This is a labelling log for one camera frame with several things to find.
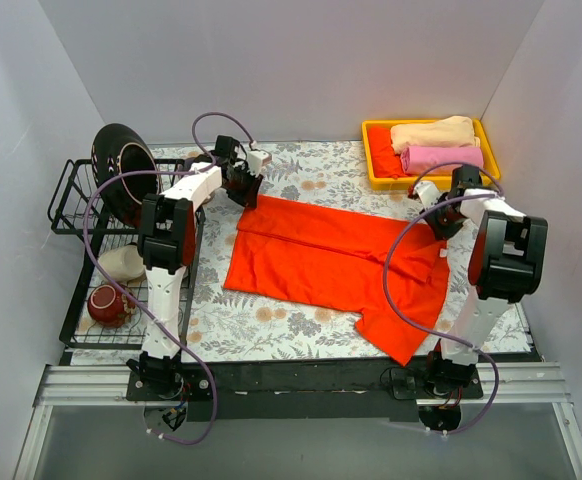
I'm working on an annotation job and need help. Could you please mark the orange t shirt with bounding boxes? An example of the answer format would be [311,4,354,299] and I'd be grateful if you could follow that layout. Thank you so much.
[367,126,407,179]
[224,196,450,365]

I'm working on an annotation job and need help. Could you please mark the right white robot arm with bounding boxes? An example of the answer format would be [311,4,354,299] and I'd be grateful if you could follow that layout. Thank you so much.
[413,165,548,398]

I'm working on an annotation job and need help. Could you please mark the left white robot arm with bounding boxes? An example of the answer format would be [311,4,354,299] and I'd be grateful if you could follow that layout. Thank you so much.
[128,135,272,400]

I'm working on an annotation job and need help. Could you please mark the purple rimmed mug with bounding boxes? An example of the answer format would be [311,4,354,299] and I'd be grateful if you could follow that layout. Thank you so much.
[182,154,212,171]

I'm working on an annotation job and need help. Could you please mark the rolled pink t shirt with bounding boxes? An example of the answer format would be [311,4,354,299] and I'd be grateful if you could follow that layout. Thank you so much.
[400,146,484,176]

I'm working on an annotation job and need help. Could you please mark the yellow plastic tray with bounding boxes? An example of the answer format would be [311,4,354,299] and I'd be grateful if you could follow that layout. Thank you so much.
[362,118,501,191]

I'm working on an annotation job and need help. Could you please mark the rolled orange t shirt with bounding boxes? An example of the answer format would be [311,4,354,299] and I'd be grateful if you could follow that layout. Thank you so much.
[367,126,407,179]

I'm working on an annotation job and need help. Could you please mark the rolled beige t shirt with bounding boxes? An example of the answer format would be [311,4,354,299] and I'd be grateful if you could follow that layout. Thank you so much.
[390,116,481,155]

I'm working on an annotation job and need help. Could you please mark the black round plate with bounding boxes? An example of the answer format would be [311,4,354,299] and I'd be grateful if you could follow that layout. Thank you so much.
[91,123,162,228]

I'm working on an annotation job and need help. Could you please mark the cream ceramic cup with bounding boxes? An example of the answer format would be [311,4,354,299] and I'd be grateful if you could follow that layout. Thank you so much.
[98,244,145,282]

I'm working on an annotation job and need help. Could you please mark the red floral bowl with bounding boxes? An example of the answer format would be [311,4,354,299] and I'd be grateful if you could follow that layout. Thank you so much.
[87,283,136,329]

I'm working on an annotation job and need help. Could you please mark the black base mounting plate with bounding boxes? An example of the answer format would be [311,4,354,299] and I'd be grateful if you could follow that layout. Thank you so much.
[126,357,483,422]

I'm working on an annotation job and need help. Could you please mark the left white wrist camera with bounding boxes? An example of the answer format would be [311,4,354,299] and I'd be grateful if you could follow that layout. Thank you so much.
[246,149,272,177]

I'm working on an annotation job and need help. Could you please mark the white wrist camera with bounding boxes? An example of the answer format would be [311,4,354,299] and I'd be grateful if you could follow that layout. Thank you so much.
[246,149,272,177]
[408,180,442,210]

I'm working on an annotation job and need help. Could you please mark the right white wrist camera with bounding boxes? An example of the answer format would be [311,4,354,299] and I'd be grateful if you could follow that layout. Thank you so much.
[408,180,442,210]

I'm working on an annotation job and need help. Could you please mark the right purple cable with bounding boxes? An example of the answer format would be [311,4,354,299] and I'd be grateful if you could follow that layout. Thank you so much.
[382,162,503,436]

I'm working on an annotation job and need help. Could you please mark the black wire dish rack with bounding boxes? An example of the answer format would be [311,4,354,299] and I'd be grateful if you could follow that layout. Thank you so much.
[46,157,207,351]

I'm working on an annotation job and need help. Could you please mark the aluminium frame rail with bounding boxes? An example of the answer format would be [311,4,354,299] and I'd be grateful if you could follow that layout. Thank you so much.
[34,362,572,406]

